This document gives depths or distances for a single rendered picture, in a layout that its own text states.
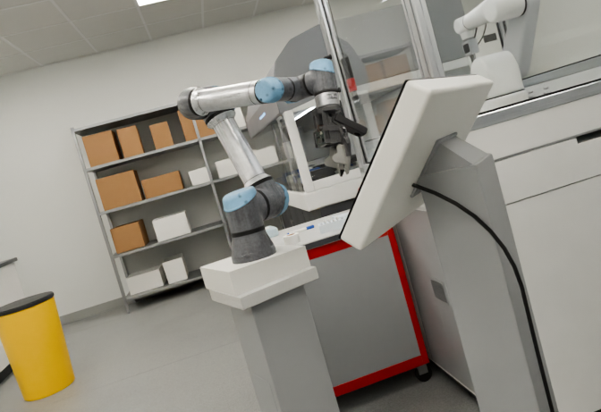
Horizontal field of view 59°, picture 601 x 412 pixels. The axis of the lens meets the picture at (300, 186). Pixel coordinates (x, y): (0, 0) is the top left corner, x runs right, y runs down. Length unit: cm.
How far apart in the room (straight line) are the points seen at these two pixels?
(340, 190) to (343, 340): 94
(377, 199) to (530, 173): 95
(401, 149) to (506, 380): 54
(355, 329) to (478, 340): 124
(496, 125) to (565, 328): 69
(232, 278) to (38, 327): 259
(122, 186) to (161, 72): 140
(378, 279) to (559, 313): 76
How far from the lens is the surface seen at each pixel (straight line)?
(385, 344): 241
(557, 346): 195
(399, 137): 89
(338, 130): 162
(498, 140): 176
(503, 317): 113
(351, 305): 232
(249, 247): 172
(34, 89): 656
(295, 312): 176
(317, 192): 292
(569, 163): 189
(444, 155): 108
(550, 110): 187
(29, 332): 410
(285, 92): 162
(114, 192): 586
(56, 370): 419
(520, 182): 179
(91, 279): 645
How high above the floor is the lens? 113
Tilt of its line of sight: 4 degrees down
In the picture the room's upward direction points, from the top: 16 degrees counter-clockwise
